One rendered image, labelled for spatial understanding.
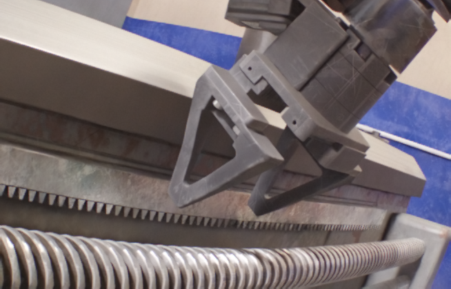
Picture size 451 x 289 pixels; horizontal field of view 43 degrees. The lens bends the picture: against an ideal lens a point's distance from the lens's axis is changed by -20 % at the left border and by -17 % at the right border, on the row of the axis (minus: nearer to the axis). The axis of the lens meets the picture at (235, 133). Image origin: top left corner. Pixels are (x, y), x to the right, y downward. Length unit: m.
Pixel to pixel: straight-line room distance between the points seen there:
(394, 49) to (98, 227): 0.23
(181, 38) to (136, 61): 4.21
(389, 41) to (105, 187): 0.20
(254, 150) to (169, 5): 4.46
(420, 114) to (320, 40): 3.33
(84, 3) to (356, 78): 0.21
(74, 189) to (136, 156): 0.08
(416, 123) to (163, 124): 3.33
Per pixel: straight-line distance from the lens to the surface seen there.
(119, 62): 0.40
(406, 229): 0.97
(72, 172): 0.38
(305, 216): 0.65
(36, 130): 0.38
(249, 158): 0.37
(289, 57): 0.41
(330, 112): 0.41
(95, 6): 0.49
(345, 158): 0.44
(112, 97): 0.39
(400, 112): 3.77
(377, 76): 0.41
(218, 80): 0.39
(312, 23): 0.41
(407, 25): 0.40
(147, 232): 0.49
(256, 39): 2.67
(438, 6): 0.43
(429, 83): 3.75
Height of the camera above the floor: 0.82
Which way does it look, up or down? 1 degrees down
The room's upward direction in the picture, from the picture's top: 18 degrees clockwise
